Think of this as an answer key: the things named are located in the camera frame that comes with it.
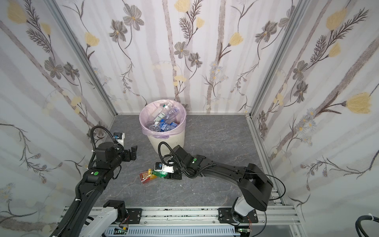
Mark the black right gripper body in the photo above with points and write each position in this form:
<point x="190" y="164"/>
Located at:
<point x="174" y="172"/>

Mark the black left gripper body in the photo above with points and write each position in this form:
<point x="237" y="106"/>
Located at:
<point x="129" y="153"/>

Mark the red yellow drink bottle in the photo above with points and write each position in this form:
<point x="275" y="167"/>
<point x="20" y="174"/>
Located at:
<point x="147" y="176"/>

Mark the blue label water bottle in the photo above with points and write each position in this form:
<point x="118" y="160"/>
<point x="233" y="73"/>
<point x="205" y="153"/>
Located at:
<point x="154" y="128"/>

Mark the blue label bottle white cap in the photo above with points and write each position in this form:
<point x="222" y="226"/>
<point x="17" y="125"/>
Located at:
<point x="164" y="127"/>

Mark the clear bottle green cap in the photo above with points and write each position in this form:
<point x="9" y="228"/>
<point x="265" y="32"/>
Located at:
<point x="162" y="111"/>

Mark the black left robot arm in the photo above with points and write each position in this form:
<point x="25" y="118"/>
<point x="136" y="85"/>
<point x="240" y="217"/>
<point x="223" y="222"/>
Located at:
<point x="106" y="158"/>

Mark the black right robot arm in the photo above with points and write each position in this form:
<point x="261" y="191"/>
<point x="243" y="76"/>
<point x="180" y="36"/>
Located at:
<point x="255" y="186"/>

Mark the cream plastic waste bin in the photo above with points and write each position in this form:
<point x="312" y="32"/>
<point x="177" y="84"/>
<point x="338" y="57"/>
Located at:
<point x="167" y="142"/>

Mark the pink bin liner bag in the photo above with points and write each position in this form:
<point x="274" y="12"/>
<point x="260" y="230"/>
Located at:
<point x="148" y="118"/>

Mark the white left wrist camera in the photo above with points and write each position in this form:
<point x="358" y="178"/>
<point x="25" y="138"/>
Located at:
<point x="119" y="137"/>

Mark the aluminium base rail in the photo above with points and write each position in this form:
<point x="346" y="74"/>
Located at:
<point x="277" y="221"/>

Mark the white slotted cable duct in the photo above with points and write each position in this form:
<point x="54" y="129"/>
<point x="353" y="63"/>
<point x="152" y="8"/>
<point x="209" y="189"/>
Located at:
<point x="181" y="231"/>

